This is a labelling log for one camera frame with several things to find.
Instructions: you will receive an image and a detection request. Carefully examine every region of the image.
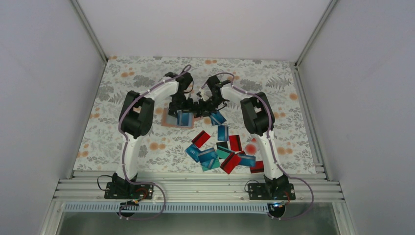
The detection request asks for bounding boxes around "perforated grey cable tray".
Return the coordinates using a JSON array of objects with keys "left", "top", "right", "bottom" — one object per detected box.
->
[{"left": 63, "top": 202, "right": 269, "bottom": 214}]

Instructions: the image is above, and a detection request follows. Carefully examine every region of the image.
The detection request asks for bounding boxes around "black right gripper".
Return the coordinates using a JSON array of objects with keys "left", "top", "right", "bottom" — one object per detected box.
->
[{"left": 197, "top": 95, "right": 225, "bottom": 118}]

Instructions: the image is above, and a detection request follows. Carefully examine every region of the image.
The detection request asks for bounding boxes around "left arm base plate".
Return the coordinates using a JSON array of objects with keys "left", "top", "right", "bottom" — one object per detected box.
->
[{"left": 104, "top": 182, "right": 154, "bottom": 200}]

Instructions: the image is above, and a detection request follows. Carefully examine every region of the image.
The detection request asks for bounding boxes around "red card near wallet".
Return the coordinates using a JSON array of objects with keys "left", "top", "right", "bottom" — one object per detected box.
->
[{"left": 191, "top": 131, "right": 211, "bottom": 148}]

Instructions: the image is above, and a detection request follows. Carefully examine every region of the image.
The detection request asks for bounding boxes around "blue striped card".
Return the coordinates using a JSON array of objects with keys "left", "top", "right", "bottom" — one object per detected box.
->
[{"left": 198, "top": 147, "right": 218, "bottom": 163}]

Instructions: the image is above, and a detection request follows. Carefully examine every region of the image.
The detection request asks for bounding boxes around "teal card lower pile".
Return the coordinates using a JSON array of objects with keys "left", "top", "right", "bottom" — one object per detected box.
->
[{"left": 201, "top": 158, "right": 221, "bottom": 172}]

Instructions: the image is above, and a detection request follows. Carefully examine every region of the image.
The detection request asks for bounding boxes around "light blue card right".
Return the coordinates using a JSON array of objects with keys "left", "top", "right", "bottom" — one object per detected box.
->
[{"left": 238, "top": 154, "right": 256, "bottom": 167}]

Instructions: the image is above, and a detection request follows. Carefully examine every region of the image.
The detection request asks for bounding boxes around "red card centre upright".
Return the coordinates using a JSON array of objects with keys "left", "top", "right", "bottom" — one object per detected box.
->
[{"left": 229, "top": 135, "right": 243, "bottom": 152}]

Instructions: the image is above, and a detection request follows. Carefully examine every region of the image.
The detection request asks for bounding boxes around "red card bottom right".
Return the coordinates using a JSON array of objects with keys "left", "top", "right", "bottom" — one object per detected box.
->
[{"left": 250, "top": 161, "right": 264, "bottom": 174}]

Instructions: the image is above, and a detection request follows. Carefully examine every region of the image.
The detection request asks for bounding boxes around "floral patterned table mat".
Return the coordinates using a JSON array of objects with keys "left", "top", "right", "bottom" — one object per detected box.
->
[{"left": 74, "top": 56, "right": 316, "bottom": 174}]

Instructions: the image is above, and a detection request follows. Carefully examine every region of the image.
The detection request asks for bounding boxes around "black card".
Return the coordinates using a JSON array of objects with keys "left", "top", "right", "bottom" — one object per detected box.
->
[{"left": 216, "top": 141, "right": 228, "bottom": 148}]

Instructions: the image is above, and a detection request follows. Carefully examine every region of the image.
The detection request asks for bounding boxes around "tan leather card holder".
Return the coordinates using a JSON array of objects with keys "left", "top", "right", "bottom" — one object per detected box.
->
[{"left": 161, "top": 108, "right": 200, "bottom": 129}]

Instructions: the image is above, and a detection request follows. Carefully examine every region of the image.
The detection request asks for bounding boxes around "blue card pile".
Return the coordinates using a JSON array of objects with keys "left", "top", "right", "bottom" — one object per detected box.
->
[
  {"left": 209, "top": 111, "right": 227, "bottom": 126},
  {"left": 185, "top": 144, "right": 201, "bottom": 163}
]

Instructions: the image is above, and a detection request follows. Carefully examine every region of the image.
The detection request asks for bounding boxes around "red card lower centre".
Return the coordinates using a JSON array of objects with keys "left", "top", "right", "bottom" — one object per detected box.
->
[{"left": 220, "top": 153, "right": 241, "bottom": 174}]

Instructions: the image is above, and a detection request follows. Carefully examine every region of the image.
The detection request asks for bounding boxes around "aluminium rail frame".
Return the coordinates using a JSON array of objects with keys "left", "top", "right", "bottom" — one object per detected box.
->
[{"left": 53, "top": 171, "right": 345, "bottom": 203}]

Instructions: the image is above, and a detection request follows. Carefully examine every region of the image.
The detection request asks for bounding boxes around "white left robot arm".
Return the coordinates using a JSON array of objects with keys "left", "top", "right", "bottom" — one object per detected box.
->
[{"left": 112, "top": 71, "right": 195, "bottom": 198}]

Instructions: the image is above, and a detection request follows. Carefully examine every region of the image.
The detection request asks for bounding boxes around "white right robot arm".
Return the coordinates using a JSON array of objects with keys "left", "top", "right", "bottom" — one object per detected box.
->
[{"left": 193, "top": 75, "right": 289, "bottom": 199}]

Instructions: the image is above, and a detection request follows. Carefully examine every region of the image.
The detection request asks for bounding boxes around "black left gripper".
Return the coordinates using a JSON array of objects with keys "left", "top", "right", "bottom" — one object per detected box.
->
[{"left": 169, "top": 93, "right": 198, "bottom": 118}]

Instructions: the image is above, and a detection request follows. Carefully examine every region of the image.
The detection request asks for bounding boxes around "teal green card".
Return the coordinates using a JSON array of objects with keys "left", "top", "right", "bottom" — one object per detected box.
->
[{"left": 216, "top": 146, "right": 234, "bottom": 159}]

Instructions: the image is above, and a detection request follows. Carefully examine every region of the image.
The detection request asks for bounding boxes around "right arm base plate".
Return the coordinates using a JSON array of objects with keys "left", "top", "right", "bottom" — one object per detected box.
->
[{"left": 247, "top": 183, "right": 296, "bottom": 201}]

